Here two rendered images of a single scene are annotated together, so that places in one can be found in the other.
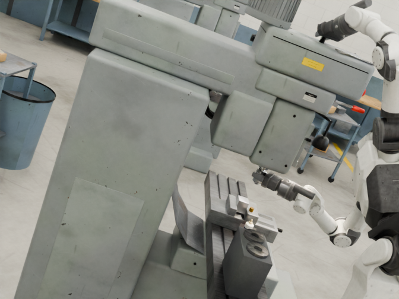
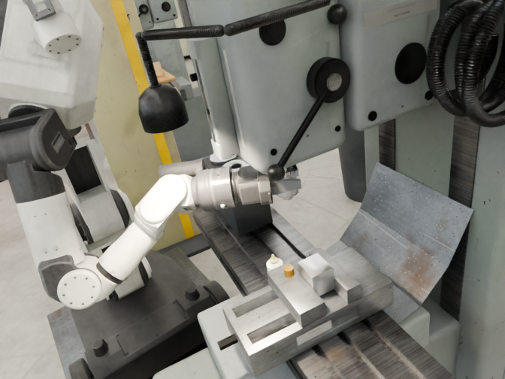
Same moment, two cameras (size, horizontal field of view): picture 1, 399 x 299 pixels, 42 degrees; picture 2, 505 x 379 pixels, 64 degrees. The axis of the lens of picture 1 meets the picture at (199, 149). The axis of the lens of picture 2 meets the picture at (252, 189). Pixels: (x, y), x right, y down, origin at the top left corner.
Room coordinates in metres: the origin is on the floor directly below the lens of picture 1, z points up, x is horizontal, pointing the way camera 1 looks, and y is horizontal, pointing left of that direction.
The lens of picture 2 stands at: (2.97, -0.51, 1.65)
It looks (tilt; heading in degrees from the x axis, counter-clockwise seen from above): 30 degrees down; 169
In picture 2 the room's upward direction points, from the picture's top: 12 degrees counter-clockwise
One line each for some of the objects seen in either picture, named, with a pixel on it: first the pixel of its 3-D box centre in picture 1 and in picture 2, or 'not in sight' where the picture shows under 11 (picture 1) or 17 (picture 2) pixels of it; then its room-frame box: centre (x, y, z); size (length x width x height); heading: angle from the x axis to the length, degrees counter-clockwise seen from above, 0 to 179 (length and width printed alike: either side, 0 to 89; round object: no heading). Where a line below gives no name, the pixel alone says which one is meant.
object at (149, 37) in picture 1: (189, 51); not in sight; (2.19, 0.19, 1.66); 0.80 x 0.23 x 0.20; 98
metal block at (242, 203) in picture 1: (241, 204); (316, 275); (2.34, -0.29, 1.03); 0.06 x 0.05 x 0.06; 8
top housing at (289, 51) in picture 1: (310, 59); not in sight; (2.26, -0.29, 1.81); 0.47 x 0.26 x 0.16; 98
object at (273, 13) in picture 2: not in sight; (281, 14); (2.46, -0.33, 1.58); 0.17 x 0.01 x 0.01; 111
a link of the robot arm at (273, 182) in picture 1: (277, 184); (242, 186); (2.23, -0.39, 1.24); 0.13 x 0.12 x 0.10; 163
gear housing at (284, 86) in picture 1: (291, 85); not in sight; (2.26, -0.26, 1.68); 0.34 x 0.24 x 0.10; 98
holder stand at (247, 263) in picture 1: (246, 261); (236, 188); (1.85, -0.35, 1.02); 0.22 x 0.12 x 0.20; 9
